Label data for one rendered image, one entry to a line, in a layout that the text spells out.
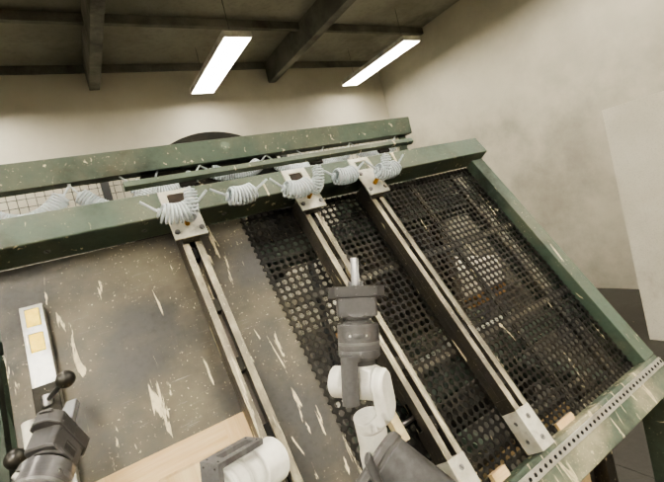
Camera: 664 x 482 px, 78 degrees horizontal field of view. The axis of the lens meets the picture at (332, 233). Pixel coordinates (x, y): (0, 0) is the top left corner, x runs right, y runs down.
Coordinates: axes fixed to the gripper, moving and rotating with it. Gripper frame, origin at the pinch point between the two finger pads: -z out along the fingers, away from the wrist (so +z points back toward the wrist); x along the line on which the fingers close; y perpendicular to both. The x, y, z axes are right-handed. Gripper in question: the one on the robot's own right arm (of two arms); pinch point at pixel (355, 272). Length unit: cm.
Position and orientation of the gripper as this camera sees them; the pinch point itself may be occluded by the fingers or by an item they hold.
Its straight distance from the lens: 88.6
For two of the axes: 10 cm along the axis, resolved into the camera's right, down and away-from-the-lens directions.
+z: 0.5, 9.9, -1.5
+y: 0.7, 1.5, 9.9
